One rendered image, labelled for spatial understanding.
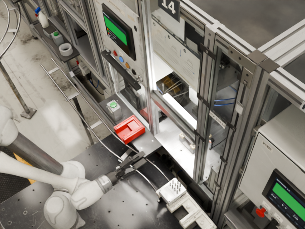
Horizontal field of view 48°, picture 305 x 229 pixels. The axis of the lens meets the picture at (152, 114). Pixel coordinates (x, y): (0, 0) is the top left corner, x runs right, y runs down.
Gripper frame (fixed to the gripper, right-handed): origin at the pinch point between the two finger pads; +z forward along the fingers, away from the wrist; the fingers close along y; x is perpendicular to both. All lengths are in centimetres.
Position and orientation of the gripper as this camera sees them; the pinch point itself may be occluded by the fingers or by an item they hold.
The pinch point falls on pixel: (140, 158)
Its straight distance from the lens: 185.2
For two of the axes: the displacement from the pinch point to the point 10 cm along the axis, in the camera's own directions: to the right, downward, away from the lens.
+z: 8.0, -5.1, 3.1
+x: -5.9, -6.3, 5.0
